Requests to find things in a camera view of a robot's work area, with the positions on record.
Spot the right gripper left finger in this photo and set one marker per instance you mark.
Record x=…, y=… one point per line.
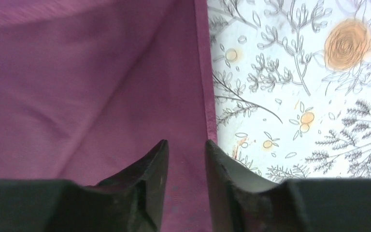
x=129, y=201

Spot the purple cloth napkin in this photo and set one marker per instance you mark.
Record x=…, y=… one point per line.
x=89, y=86

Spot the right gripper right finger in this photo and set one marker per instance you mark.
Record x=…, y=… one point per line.
x=242, y=201

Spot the floral patterned tablecloth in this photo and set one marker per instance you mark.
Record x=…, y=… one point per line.
x=292, y=85

